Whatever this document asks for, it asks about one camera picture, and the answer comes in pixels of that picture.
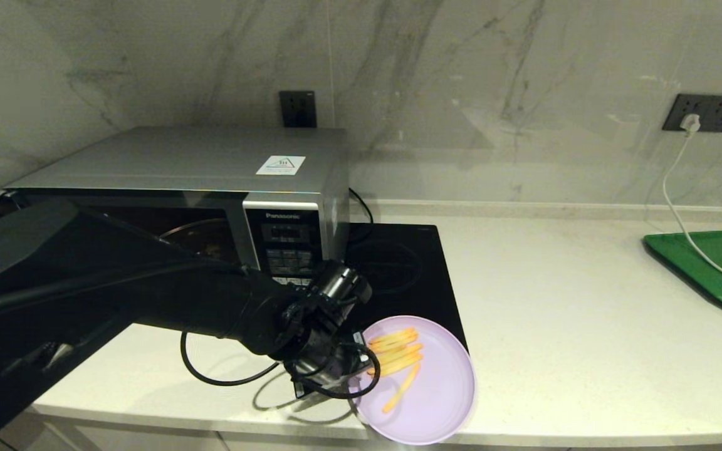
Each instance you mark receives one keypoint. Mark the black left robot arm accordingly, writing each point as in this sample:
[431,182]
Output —
[148,288]

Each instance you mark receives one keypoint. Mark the small black wall socket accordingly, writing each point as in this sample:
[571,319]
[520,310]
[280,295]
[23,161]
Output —
[298,109]

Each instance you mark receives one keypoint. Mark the black induction cooktop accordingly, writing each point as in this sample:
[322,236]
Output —
[411,275]

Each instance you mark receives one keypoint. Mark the white power plug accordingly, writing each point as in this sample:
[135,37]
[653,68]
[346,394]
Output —
[689,124]

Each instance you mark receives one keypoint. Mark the wide black wall socket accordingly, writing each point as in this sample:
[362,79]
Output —
[715,113]

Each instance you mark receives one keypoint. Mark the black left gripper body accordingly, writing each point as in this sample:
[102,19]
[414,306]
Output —
[317,313]

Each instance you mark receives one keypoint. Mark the white warning sticker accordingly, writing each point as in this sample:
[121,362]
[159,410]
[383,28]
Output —
[281,165]

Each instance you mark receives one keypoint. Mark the silver Panasonic microwave oven body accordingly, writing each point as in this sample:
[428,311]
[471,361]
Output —
[179,156]

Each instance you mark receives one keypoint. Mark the purple round plate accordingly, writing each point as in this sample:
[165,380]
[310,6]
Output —
[442,401]

